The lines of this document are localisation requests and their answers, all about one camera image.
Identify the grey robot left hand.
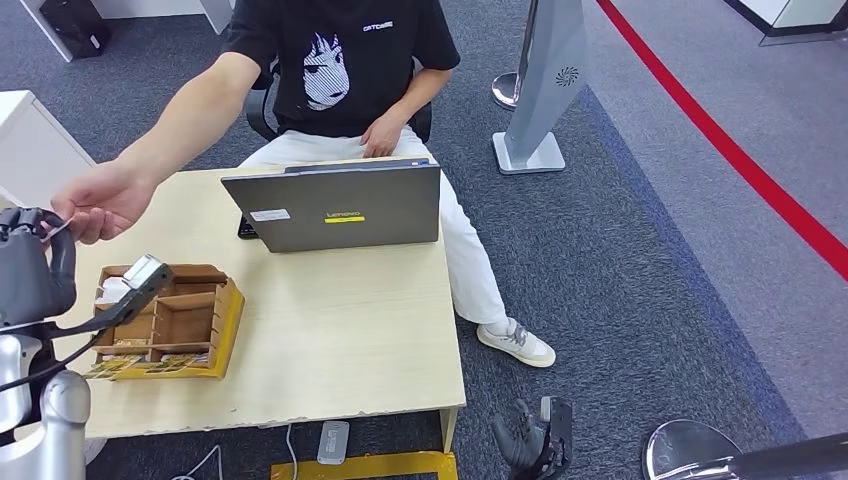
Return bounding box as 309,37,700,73
0,206,78,329

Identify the person's left hand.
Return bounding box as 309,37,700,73
360,112,407,159

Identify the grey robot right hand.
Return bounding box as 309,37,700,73
491,398,548,473

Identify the person's right hand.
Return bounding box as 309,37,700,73
49,158,160,246

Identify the person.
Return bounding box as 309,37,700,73
49,0,558,370

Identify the person's white shoe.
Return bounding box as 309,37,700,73
476,319,558,370

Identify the grey card reader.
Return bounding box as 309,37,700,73
316,420,351,466

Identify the white cabinet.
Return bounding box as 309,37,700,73
0,89,97,210

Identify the grey laptop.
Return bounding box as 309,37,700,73
220,157,443,255

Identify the black office chair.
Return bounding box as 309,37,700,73
243,56,433,144

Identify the wooden organizer box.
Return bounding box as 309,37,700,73
92,263,246,382

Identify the chrome round stanchion base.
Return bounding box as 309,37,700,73
641,419,747,480

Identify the grey kiosk stand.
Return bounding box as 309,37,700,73
492,0,588,176

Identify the black computer tower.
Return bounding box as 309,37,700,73
38,0,113,60

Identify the dark metal pole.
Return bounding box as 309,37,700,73
652,431,848,480

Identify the white platform with dark edge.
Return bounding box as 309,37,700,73
723,0,848,48

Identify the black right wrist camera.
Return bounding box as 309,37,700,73
529,395,574,480

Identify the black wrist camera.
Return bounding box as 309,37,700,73
529,395,574,480
39,254,175,340

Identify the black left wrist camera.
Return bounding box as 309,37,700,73
39,254,175,340

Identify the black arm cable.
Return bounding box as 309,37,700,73
0,331,107,395

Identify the chrome stanchion post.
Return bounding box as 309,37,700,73
490,0,539,111

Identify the yellow taped floor frame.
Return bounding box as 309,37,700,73
270,451,460,480

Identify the white desk frame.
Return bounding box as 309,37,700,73
18,0,236,63

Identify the white card reader cable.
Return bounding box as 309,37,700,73
284,423,301,480

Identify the white floor cable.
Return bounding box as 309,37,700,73
172,445,223,480

